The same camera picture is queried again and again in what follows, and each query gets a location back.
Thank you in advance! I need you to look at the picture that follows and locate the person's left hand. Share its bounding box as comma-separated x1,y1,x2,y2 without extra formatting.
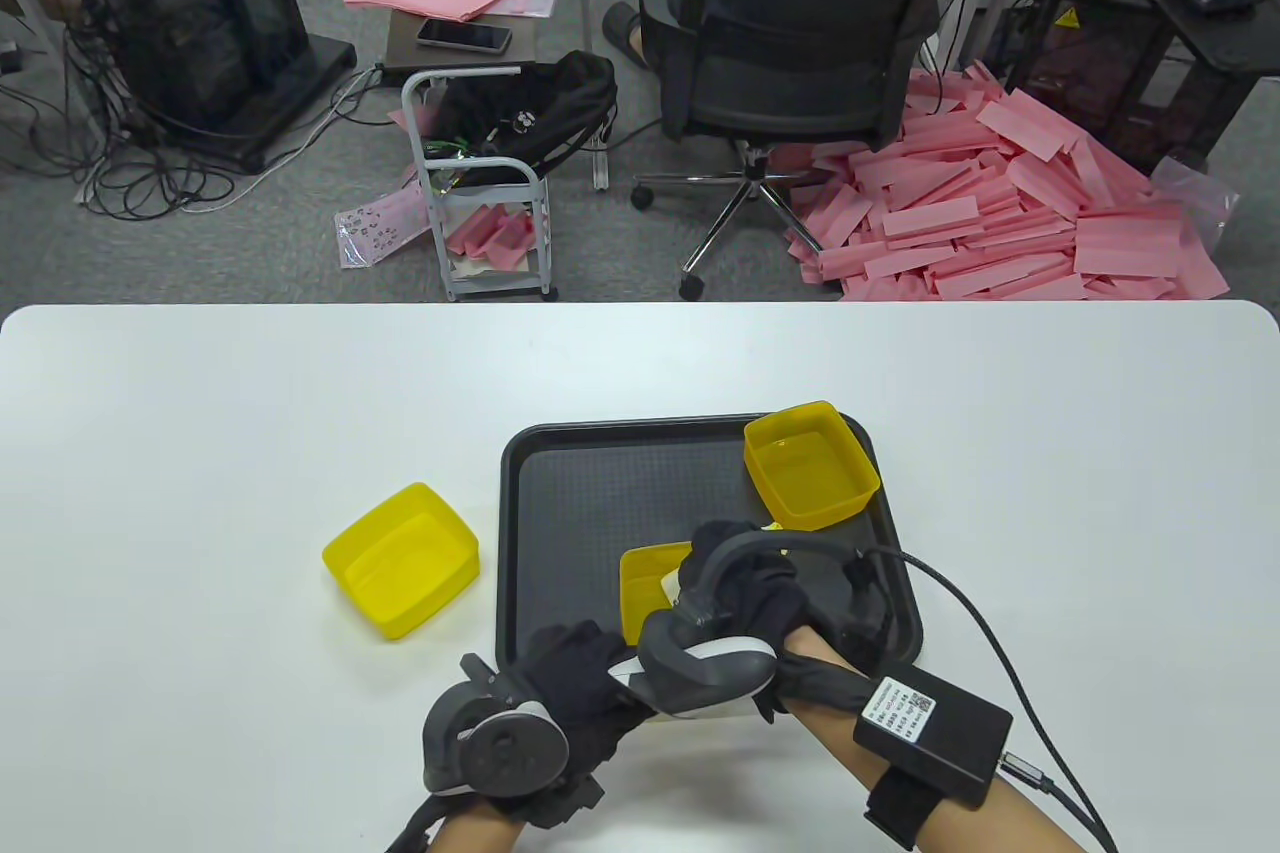
470,621,661,829

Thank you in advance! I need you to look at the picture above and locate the person's right hand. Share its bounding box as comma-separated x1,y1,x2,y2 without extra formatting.
685,520,881,724

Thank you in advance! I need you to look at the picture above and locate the yellow plastic food container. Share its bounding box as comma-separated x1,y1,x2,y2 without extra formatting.
322,482,481,641
743,401,882,534
620,543,696,646

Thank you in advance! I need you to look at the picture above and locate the person's right forearm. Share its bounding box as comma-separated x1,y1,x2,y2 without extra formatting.
790,633,1111,853

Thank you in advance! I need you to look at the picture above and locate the person's left forearm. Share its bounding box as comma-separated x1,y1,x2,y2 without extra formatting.
430,798,526,853

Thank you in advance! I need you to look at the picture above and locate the black plastic tray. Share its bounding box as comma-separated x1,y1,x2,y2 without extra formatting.
497,413,923,694

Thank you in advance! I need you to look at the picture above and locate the black sensor box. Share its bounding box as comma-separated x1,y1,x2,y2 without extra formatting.
853,671,1014,806

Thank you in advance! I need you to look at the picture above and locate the white rolling cart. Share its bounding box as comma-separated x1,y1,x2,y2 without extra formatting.
402,65,559,302

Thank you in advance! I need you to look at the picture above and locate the pile of pink foam strips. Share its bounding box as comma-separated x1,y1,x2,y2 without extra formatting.
785,61,1233,302

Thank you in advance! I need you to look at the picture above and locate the pink foam strips bundle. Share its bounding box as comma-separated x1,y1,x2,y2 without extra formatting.
445,203,536,274

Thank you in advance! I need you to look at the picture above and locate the printed plastic bag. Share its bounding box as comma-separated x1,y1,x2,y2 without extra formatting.
335,183,433,271

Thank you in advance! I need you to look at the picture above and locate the black mesh office chair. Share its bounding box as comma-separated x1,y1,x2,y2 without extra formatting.
630,0,986,301

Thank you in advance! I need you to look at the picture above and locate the black bag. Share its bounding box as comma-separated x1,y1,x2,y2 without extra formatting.
425,50,618,189

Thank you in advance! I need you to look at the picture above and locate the clear crumpled plastic bag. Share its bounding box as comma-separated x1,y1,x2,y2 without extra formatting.
1150,155,1241,259

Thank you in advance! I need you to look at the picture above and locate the black smartphone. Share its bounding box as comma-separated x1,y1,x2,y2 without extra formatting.
415,18,513,56

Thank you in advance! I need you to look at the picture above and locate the black keyboard stand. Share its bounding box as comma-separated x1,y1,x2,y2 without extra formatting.
1130,0,1280,174

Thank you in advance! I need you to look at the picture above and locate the black sensor cable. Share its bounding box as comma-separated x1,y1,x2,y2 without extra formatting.
850,545,1121,853
385,786,451,853

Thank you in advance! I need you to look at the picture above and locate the black arm strap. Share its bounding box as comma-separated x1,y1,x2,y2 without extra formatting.
865,768,966,849

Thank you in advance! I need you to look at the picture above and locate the tangle of floor cables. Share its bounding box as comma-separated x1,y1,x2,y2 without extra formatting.
0,13,401,219

